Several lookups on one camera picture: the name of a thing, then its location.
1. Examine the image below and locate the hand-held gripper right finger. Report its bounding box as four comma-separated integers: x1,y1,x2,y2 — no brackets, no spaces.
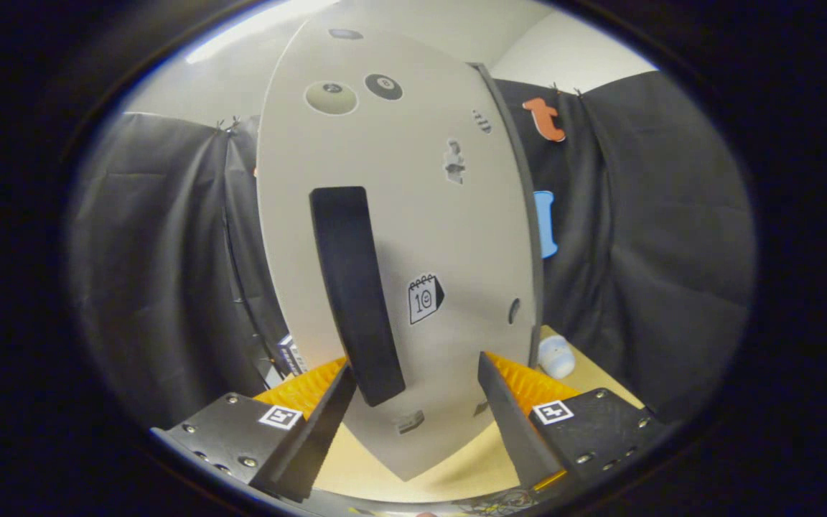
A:
477,350,673,493

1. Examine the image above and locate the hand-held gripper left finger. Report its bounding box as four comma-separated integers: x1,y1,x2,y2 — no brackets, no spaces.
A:
149,357,358,503

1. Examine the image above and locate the black door handle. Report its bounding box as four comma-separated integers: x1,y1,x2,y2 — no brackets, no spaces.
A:
309,185,407,408

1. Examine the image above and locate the small white round bottle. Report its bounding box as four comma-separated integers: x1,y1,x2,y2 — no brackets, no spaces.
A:
537,335,577,381

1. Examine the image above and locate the grey cabinet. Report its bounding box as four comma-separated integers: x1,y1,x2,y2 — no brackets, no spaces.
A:
467,61,547,371

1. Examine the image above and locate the black backdrop cloth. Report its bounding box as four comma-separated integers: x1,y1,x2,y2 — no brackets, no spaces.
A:
65,70,757,432

